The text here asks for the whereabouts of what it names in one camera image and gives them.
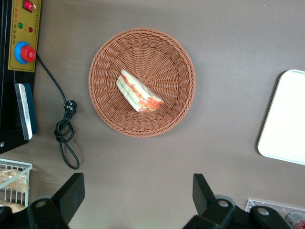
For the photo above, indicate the brown snack bag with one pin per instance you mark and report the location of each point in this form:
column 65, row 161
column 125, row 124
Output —
column 12, row 206
column 14, row 181

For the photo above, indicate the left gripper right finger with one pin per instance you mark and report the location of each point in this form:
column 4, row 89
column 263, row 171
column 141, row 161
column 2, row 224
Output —
column 205, row 198

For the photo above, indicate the yellow control panel box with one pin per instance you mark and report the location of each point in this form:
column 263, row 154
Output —
column 23, row 14

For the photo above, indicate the red cola bottle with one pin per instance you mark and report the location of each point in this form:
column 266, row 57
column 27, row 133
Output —
column 297, row 221

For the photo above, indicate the triangle sandwich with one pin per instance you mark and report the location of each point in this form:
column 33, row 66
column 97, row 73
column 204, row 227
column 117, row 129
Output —
column 138, row 93

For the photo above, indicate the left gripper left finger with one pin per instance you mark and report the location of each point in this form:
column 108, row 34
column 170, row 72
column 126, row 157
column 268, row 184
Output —
column 69, row 195

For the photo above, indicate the round brown wicker basket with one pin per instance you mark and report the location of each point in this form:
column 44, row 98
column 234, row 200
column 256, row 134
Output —
column 155, row 47

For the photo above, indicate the blue and silver machine bar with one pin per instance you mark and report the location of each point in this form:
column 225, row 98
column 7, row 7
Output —
column 29, row 107

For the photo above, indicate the clear acrylic bottle rack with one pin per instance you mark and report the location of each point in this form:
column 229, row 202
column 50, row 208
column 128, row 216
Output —
column 274, row 205

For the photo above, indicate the cream plastic tray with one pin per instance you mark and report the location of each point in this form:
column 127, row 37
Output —
column 286, row 119

